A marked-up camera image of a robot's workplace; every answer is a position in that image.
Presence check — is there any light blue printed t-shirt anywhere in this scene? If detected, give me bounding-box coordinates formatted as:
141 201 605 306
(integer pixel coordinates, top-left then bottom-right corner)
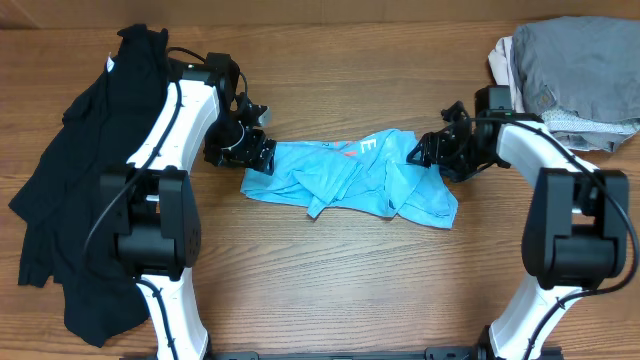
241 129 458 229

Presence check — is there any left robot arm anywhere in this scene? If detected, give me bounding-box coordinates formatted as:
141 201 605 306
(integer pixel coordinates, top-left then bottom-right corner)
94 53 276 359

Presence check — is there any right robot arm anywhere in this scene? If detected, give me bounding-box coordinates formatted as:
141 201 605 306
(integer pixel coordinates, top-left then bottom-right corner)
406 85 639 360

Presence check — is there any beige folded garment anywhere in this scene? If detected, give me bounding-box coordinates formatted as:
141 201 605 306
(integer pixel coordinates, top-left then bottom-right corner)
488 36 525 113

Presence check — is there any grey folded garment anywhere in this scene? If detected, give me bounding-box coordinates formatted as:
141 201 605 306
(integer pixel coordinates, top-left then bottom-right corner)
513 16 639 152

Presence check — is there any black t-shirt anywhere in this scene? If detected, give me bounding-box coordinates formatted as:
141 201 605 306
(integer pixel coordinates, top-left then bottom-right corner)
9 24 169 347

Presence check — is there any left black cable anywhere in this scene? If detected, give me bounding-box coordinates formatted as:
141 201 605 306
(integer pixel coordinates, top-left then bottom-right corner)
82 46 249 360

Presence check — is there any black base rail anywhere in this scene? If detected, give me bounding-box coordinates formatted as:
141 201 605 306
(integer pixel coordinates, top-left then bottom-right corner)
119 345 565 360

